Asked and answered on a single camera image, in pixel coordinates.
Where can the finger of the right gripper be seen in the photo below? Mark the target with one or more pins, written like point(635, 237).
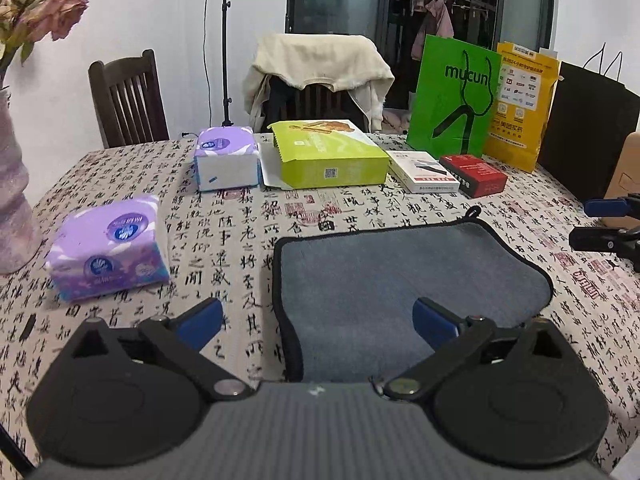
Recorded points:
point(624, 243)
point(609, 208)

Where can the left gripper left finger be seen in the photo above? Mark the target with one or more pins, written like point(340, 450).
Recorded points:
point(177, 342)

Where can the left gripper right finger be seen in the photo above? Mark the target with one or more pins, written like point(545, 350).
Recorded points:
point(459, 344)

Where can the purple and grey towel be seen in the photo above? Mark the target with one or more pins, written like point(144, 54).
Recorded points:
point(344, 301)

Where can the pink hard-shell case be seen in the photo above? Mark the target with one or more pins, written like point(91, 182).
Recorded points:
point(626, 177)

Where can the black paper bag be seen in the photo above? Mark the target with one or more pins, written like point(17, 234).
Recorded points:
point(591, 116)

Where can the calligraphy print tablecloth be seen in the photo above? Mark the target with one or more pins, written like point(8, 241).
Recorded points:
point(221, 245)

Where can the purple tissue pack near vase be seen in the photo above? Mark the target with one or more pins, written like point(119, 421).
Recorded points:
point(105, 249)

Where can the red and black box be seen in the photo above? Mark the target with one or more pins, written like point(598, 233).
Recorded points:
point(477, 178)

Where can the yellow paper bag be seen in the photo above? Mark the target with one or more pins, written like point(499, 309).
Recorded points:
point(525, 90)

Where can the white product box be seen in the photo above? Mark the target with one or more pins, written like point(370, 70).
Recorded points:
point(420, 173)

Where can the purple white tissue pack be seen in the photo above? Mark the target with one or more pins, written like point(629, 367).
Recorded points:
point(226, 158)

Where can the pink speckled ceramic vase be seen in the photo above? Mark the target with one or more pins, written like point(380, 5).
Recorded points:
point(20, 236)

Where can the green mucun paper bag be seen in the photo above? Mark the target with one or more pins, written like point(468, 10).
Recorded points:
point(456, 96)

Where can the studio light on stand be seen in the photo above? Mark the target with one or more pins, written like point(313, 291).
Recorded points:
point(226, 98)

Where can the lime green cardboard box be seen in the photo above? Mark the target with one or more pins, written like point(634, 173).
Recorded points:
point(321, 153)

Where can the dark wooden chair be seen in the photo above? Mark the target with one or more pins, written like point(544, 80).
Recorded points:
point(127, 100)

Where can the chair under cream cloth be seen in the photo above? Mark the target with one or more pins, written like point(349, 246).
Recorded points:
point(313, 102)

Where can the dark framed glass window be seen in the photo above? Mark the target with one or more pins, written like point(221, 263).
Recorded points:
point(393, 25)

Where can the cream cloth on chair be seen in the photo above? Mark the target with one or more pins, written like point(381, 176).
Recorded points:
point(349, 63)

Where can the dried pink roses bouquet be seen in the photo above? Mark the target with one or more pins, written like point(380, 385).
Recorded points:
point(26, 22)

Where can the pink garment on rail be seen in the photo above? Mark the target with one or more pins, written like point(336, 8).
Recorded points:
point(437, 22)

